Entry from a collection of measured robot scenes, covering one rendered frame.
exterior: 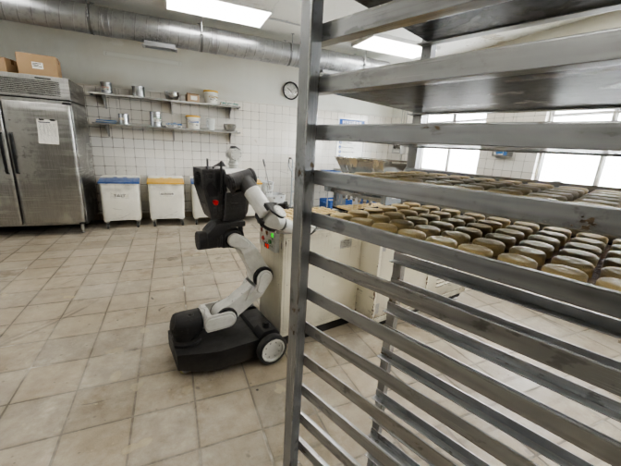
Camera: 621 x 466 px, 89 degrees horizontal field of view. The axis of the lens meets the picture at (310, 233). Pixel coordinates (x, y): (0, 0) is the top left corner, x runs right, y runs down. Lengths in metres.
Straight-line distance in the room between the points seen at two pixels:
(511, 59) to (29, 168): 5.37
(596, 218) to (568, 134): 0.10
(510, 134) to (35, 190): 5.40
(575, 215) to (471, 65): 0.23
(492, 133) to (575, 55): 0.11
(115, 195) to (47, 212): 0.83
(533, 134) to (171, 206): 5.35
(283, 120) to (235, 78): 1.11
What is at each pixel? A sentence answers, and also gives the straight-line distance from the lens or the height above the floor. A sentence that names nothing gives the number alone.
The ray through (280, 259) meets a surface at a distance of 2.08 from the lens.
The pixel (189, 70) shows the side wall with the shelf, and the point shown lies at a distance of 6.24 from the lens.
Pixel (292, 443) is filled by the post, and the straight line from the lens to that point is 1.00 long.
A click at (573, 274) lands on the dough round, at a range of 0.54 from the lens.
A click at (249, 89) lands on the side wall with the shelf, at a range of 6.36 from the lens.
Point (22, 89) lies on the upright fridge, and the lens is 5.56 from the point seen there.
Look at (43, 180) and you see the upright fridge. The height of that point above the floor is 0.76.
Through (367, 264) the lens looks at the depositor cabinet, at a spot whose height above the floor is 0.54.
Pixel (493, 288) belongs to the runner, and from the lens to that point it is 0.97.
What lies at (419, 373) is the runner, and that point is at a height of 0.69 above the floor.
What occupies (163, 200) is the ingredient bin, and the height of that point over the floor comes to 0.44.
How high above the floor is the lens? 1.38
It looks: 15 degrees down
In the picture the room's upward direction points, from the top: 3 degrees clockwise
